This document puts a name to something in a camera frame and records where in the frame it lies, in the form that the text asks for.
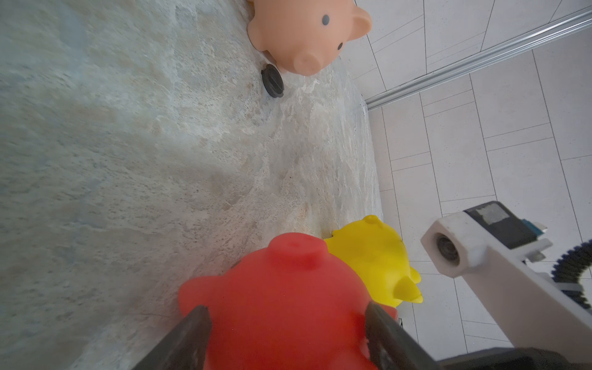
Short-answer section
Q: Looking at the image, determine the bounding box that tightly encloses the black plug near pink pig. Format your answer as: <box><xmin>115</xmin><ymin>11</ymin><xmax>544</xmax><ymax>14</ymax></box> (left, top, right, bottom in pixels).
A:
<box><xmin>261</xmin><ymin>64</ymin><xmax>285</xmax><ymax>98</ymax></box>

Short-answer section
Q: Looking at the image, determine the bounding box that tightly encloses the yellow piggy bank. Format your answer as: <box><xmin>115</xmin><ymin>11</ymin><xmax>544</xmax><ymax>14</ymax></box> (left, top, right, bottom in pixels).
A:
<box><xmin>325</xmin><ymin>215</ymin><xmax>423</xmax><ymax>308</ymax></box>

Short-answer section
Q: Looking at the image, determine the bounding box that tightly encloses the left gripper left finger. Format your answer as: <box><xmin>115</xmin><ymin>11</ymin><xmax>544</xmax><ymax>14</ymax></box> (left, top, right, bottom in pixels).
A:
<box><xmin>133</xmin><ymin>305</ymin><xmax>212</xmax><ymax>370</ymax></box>

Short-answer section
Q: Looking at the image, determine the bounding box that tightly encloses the red piggy bank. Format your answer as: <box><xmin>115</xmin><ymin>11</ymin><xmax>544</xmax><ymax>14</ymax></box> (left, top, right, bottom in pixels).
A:
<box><xmin>178</xmin><ymin>233</ymin><xmax>375</xmax><ymax>369</ymax></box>

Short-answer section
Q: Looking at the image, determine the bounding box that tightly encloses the pink piggy bank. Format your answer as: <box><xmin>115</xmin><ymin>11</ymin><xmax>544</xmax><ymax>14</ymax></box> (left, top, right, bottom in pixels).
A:
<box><xmin>247</xmin><ymin>0</ymin><xmax>372</xmax><ymax>76</ymax></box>

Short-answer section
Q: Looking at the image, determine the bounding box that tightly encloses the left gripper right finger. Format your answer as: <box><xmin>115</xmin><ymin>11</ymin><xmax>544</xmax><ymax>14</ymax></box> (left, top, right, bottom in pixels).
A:
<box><xmin>365</xmin><ymin>302</ymin><xmax>442</xmax><ymax>369</ymax></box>

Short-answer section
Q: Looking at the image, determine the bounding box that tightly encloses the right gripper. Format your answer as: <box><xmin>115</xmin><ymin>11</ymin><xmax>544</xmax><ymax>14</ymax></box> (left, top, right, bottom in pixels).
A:
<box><xmin>438</xmin><ymin>348</ymin><xmax>591</xmax><ymax>370</ymax></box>

